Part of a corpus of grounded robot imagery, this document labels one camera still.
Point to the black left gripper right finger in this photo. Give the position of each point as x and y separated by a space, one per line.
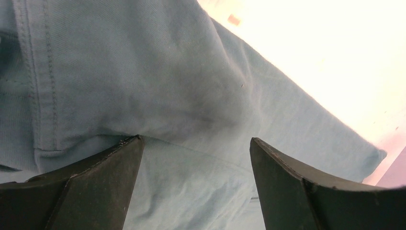
297 196

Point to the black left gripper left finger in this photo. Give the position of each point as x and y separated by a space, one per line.
91 194

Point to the teal blue t-shirt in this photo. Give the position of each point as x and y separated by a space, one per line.
79 76

